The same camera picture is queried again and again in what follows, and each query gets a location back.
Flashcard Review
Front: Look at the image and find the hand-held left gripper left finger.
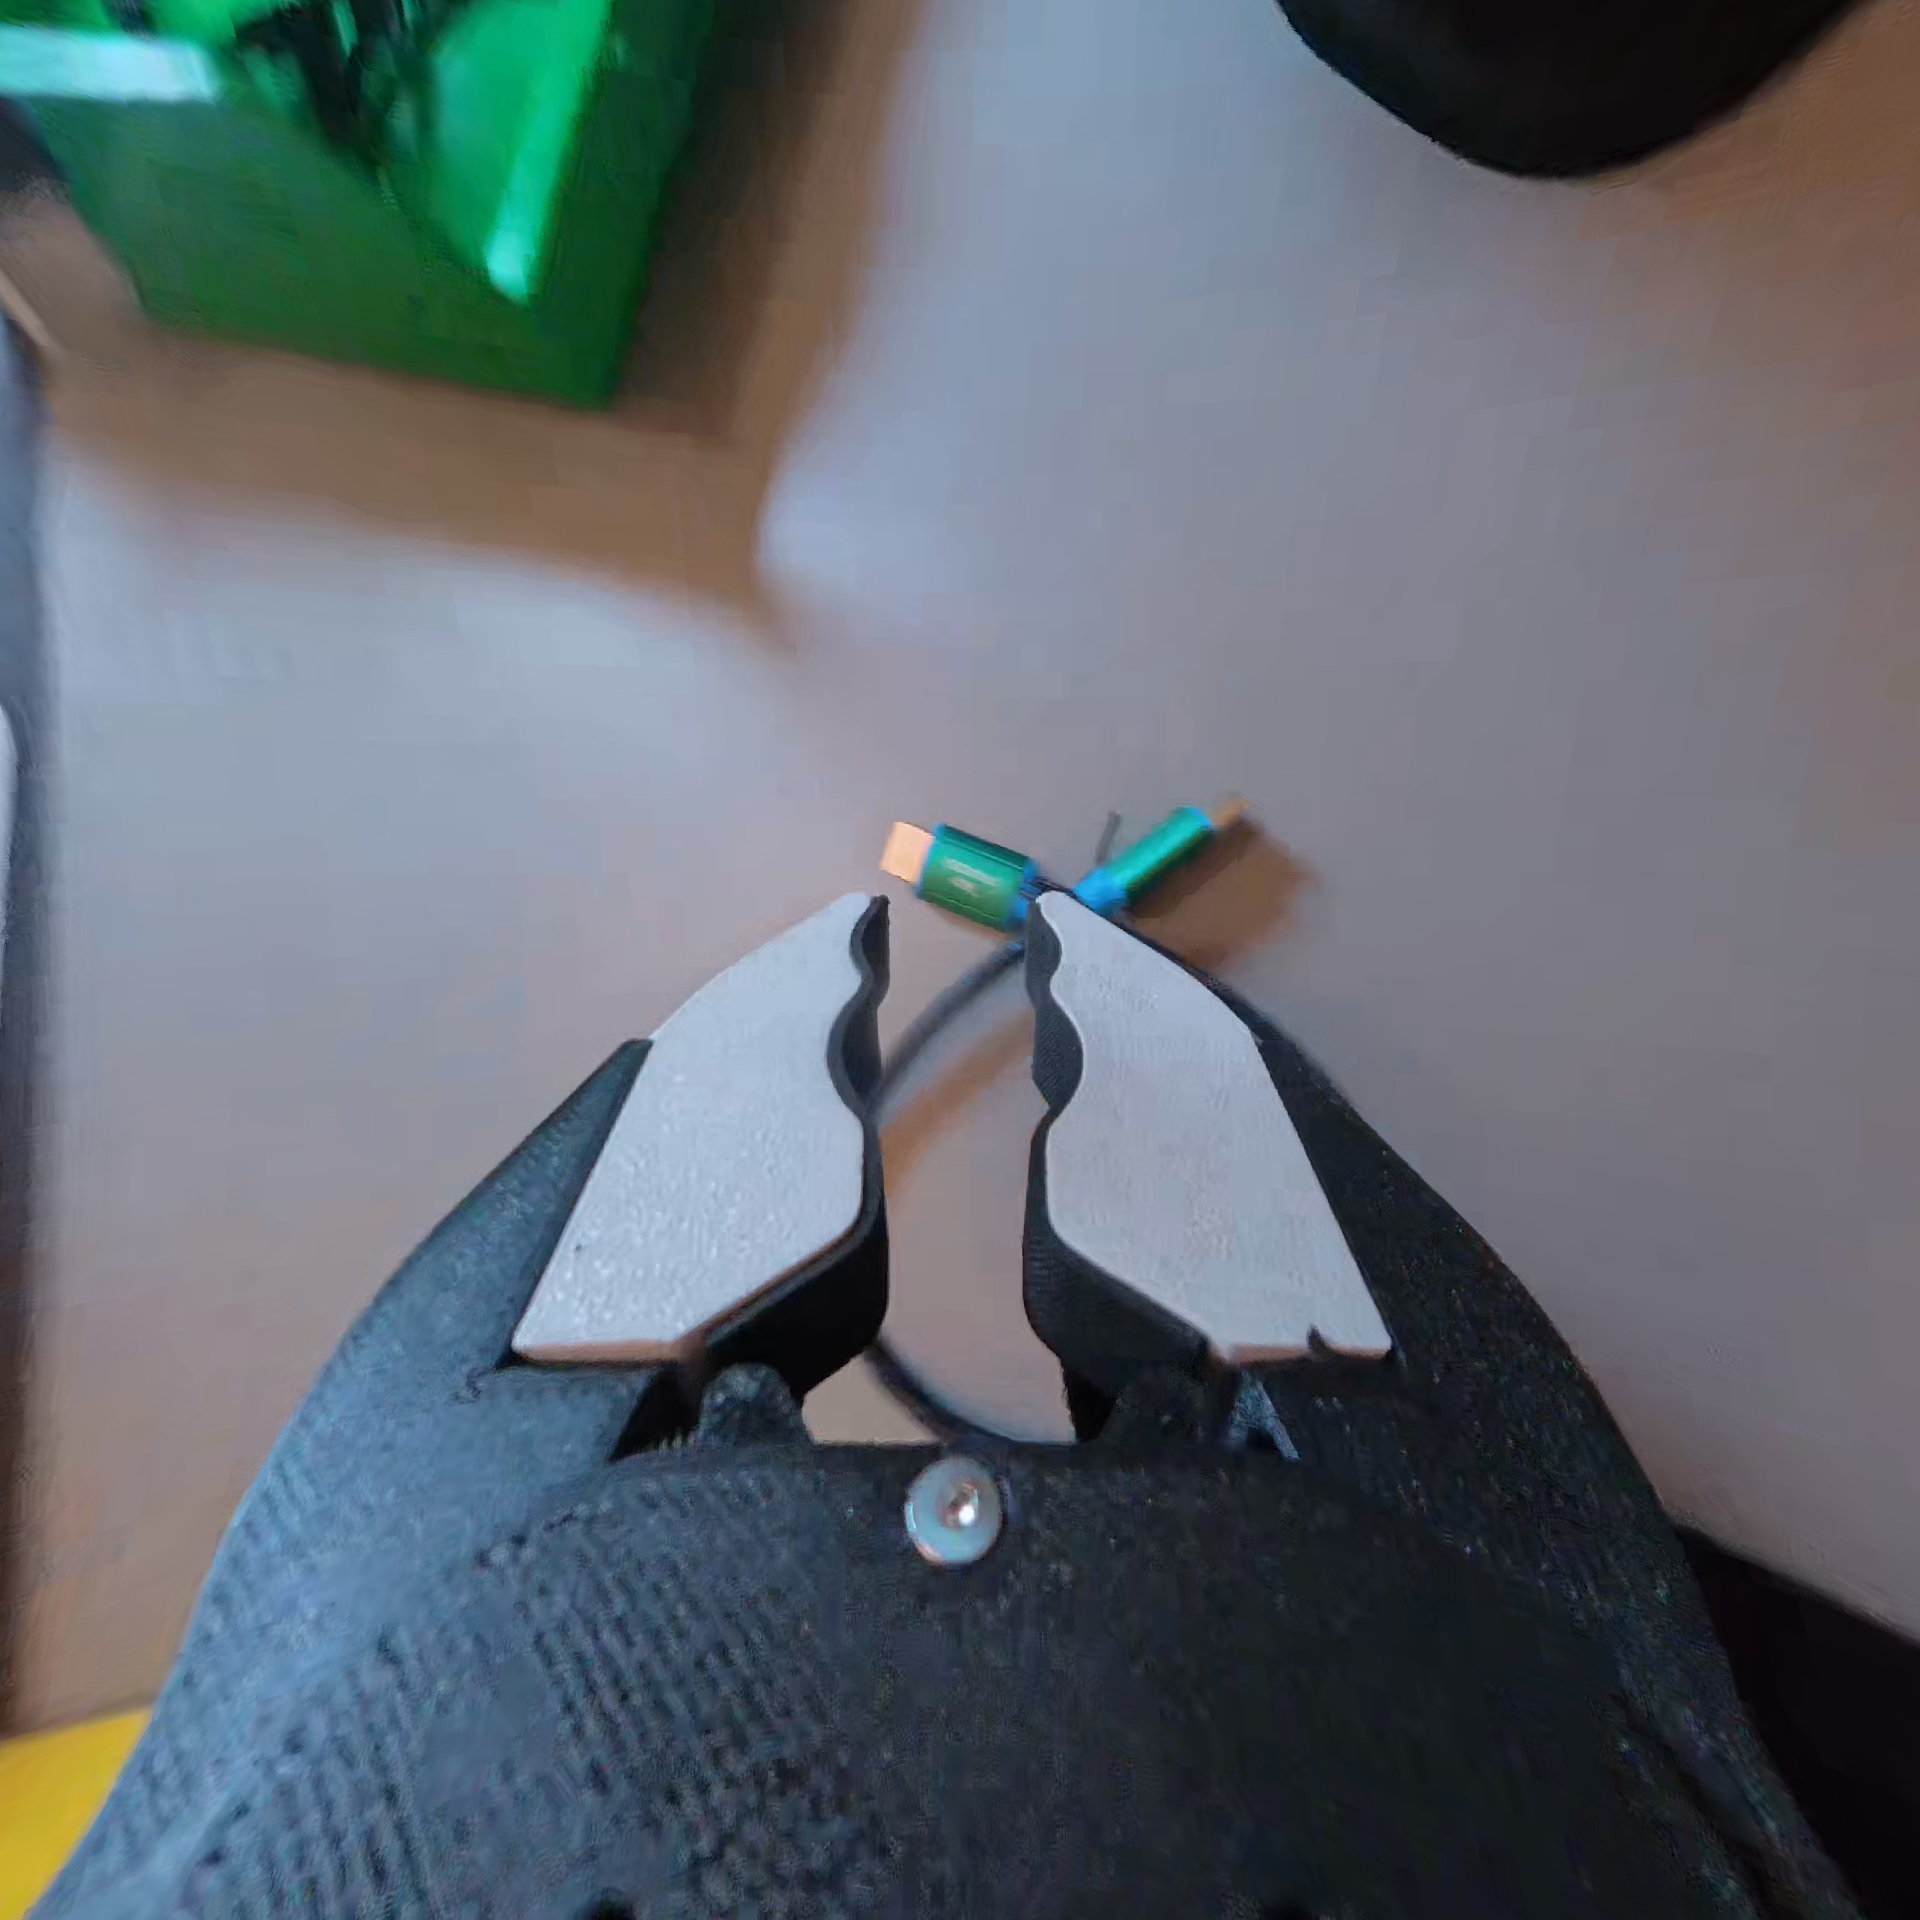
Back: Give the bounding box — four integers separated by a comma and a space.
509, 893, 888, 1366

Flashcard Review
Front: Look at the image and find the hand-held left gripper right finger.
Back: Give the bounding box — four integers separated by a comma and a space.
1022, 891, 1397, 1366

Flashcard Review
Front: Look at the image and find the yellow plastic bin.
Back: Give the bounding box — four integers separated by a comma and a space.
0, 1714, 156, 1920

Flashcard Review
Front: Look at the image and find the green plastic bin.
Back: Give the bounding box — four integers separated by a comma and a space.
0, 0, 713, 412

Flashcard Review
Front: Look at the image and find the black braided hdmi cable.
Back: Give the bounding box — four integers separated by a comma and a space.
862, 790, 1251, 1450

